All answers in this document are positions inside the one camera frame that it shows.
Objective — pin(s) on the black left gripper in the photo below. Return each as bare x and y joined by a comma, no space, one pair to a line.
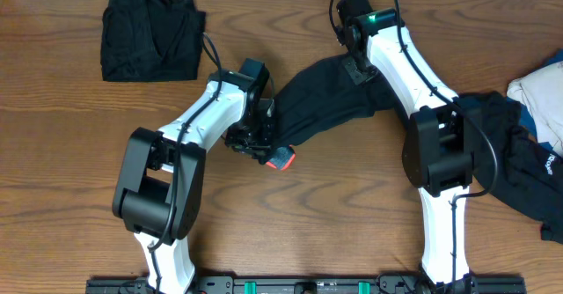
261,145

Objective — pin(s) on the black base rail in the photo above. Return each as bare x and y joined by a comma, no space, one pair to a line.
384,284

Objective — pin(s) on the black leggings with orange waistband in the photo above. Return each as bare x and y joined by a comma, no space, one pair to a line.
321,97

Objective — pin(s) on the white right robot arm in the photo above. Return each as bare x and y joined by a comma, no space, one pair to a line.
443,132

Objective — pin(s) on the beige garment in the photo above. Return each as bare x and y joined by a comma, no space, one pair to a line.
538,100

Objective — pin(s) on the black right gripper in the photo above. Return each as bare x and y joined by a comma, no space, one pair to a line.
357,77

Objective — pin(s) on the folded black shirt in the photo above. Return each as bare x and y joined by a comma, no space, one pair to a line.
151,40

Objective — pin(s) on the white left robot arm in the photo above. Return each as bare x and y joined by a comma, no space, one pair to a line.
158,192

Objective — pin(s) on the black garment with white logo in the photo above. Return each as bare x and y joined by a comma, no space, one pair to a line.
529,177

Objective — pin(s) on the blue garment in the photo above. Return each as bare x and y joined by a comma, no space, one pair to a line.
530,122

